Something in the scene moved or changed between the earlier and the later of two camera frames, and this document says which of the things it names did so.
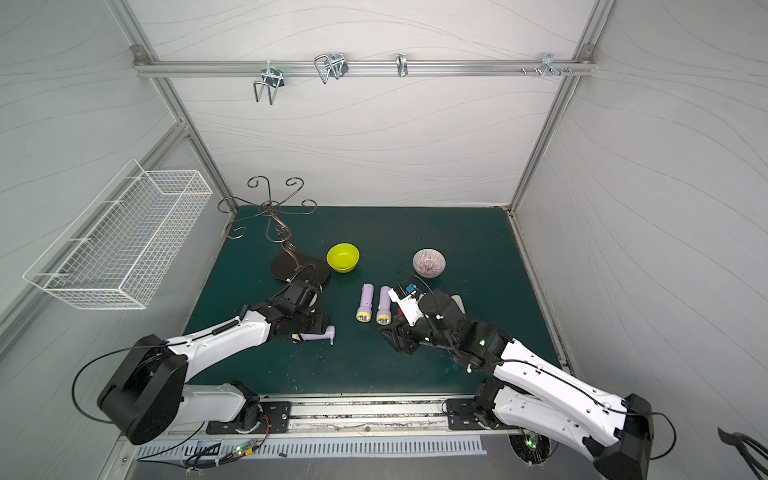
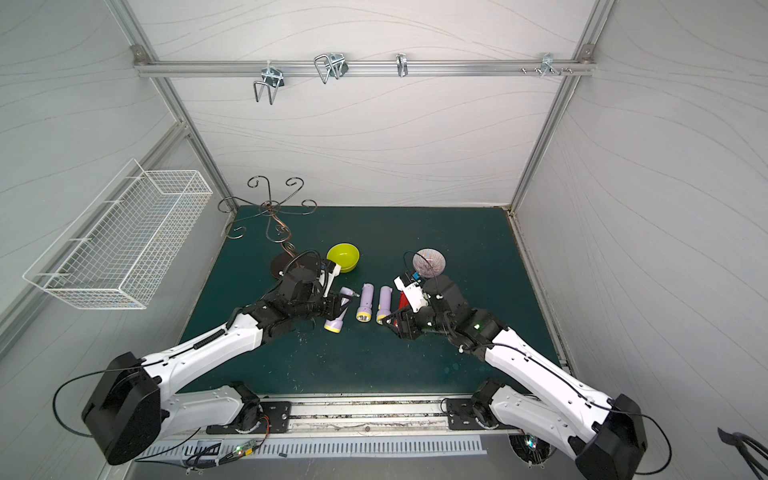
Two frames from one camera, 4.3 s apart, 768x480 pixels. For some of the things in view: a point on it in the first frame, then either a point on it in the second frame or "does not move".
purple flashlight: x=329 y=334 -> x=335 y=325
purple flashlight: x=364 y=313 does not move
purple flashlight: x=384 y=315 does not move
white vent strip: x=314 y=448 does not move
